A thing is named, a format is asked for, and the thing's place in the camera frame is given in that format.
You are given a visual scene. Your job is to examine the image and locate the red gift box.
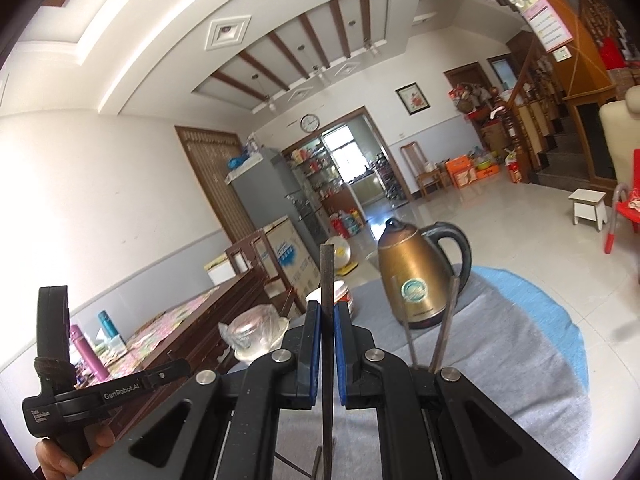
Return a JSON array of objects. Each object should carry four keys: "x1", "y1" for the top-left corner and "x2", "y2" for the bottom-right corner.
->
[{"x1": 504, "y1": 152, "x2": 532, "y2": 184}]

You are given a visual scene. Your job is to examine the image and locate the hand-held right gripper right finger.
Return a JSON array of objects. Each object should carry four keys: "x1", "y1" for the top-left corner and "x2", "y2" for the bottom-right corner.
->
[{"x1": 334, "y1": 301, "x2": 581, "y2": 480}]

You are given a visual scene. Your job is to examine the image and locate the wooden door bead curtain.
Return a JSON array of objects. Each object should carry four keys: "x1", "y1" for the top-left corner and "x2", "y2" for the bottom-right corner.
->
[{"x1": 174, "y1": 125, "x2": 257, "y2": 247}]

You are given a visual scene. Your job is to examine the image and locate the red plastic child chair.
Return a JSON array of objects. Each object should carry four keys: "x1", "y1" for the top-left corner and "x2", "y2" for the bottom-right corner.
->
[{"x1": 603, "y1": 148, "x2": 640, "y2": 256}]

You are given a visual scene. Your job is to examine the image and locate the white step stool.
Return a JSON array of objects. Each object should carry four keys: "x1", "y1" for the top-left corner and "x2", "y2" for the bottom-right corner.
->
[{"x1": 569, "y1": 188, "x2": 609, "y2": 232}]

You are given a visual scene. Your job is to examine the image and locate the gold electric kettle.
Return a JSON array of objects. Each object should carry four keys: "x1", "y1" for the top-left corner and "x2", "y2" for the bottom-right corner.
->
[{"x1": 376, "y1": 219, "x2": 473, "y2": 331}]

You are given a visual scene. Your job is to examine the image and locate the bunch of dark chopsticks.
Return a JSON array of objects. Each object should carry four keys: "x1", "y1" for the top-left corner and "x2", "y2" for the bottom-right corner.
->
[{"x1": 277, "y1": 275, "x2": 462, "y2": 480}]

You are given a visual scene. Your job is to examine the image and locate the framed wall picture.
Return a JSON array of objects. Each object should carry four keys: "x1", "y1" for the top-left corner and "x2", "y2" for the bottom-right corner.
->
[{"x1": 395, "y1": 82, "x2": 432, "y2": 112}]

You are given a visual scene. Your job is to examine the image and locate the floral cabinet cover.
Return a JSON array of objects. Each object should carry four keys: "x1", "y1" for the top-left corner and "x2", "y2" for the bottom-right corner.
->
[{"x1": 122, "y1": 286, "x2": 223, "y2": 363}]

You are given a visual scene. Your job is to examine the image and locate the person's left hand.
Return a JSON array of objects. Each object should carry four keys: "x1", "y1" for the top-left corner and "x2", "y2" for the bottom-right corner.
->
[{"x1": 34, "y1": 424, "x2": 117, "y2": 480}]

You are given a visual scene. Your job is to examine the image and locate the cream armchair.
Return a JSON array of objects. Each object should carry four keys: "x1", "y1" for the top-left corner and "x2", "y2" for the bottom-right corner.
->
[{"x1": 598, "y1": 85, "x2": 640, "y2": 202}]

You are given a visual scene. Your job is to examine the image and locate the white round fan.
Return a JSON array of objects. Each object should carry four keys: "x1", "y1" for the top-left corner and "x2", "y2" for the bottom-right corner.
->
[{"x1": 324, "y1": 236, "x2": 360, "y2": 277}]

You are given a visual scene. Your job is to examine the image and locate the grey tablecloth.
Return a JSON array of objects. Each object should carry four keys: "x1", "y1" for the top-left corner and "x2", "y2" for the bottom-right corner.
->
[{"x1": 227, "y1": 280, "x2": 593, "y2": 480}]

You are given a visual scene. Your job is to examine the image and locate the group of plastic jugs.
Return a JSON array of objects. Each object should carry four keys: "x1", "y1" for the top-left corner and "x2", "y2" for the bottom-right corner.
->
[{"x1": 329, "y1": 207, "x2": 367, "y2": 239}]

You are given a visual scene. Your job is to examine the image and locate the glass pendant lamp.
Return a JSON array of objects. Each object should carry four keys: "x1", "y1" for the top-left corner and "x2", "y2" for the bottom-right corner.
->
[
  {"x1": 251, "y1": 73, "x2": 277, "y2": 114},
  {"x1": 299, "y1": 45, "x2": 329, "y2": 87},
  {"x1": 350, "y1": 20, "x2": 381, "y2": 57}
]

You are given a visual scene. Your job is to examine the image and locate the kitchen shelf with goods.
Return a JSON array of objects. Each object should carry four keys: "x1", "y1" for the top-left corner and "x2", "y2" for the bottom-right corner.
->
[{"x1": 289, "y1": 144, "x2": 347, "y2": 212}]

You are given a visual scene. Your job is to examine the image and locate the orange cardboard boxes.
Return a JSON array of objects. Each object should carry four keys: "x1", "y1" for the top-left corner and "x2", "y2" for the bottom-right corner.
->
[{"x1": 444, "y1": 156, "x2": 502, "y2": 189}]

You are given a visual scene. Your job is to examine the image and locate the white chest freezer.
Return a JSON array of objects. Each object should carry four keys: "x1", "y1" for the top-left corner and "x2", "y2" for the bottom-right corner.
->
[{"x1": 203, "y1": 252, "x2": 237, "y2": 286}]

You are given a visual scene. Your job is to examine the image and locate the wooden staircase railing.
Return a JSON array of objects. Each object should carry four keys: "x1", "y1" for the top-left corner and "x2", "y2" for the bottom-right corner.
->
[{"x1": 479, "y1": 35, "x2": 557, "y2": 182}]

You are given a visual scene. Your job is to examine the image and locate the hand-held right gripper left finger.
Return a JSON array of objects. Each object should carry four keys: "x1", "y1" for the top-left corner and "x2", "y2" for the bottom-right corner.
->
[{"x1": 75, "y1": 300, "x2": 323, "y2": 480}]

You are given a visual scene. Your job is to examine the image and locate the pink wall calendar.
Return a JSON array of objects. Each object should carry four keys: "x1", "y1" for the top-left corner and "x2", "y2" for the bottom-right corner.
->
[{"x1": 504, "y1": 0, "x2": 574, "y2": 54}]

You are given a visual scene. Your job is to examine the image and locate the dark wooden dining chair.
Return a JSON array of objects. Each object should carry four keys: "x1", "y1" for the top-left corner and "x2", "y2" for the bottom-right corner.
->
[{"x1": 225, "y1": 230, "x2": 302, "y2": 312}]

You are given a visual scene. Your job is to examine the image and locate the teal thermos bottle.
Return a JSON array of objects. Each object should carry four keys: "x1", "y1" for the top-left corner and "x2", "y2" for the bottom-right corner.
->
[{"x1": 97, "y1": 310, "x2": 122, "y2": 347}]

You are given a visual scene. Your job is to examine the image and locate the light wooden chair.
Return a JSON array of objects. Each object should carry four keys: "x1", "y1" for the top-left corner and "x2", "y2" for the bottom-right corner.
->
[{"x1": 400, "y1": 141, "x2": 444, "y2": 197}]

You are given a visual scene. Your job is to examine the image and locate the dark carved wooden cabinet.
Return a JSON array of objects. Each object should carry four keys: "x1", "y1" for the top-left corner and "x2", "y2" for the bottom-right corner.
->
[{"x1": 70, "y1": 270, "x2": 283, "y2": 443}]

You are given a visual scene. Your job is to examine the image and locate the light blue table cover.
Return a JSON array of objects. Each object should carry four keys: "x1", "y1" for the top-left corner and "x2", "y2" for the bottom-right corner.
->
[{"x1": 470, "y1": 265, "x2": 589, "y2": 387}]

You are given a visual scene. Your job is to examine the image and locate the grey refrigerator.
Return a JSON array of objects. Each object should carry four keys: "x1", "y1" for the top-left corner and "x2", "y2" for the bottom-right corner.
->
[{"x1": 225, "y1": 147, "x2": 327, "y2": 257}]

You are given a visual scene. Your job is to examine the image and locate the pink thermos bottle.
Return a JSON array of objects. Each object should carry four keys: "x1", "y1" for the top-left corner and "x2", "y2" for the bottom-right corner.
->
[{"x1": 69, "y1": 323, "x2": 109, "y2": 382}]

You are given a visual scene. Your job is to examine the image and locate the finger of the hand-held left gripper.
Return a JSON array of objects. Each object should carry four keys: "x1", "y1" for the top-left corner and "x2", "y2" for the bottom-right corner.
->
[{"x1": 140, "y1": 358, "x2": 192, "y2": 387}]

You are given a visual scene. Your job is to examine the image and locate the white box blue print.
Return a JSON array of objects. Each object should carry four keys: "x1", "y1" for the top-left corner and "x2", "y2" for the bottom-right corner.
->
[{"x1": 250, "y1": 215, "x2": 322, "y2": 307}]

